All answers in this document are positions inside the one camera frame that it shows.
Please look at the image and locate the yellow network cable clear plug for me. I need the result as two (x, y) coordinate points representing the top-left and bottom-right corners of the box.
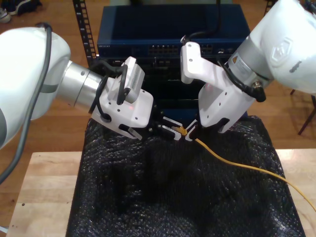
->
(172, 125), (316, 212)

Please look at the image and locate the black rack server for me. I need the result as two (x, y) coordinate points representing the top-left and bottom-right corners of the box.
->
(97, 57), (233, 82)

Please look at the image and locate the black bubble mat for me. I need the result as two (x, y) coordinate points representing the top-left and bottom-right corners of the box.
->
(66, 115), (307, 237)

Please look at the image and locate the dark sneaker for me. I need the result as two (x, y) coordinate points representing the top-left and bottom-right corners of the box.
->
(5, 0), (42, 16)

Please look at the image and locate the white sneaker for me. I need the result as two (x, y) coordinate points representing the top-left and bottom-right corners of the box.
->
(0, 7), (12, 24)

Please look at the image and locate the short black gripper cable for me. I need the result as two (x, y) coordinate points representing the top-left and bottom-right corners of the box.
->
(89, 80), (112, 123)
(217, 59), (267, 102)

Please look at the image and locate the dark red chair frame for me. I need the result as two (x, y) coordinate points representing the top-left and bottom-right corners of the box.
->
(290, 87), (316, 136)

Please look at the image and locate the blue network switch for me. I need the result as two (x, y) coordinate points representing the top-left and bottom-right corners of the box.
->
(96, 4), (255, 59)

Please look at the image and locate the long grey arm cable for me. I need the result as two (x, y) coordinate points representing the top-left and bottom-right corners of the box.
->
(0, 21), (130, 185)

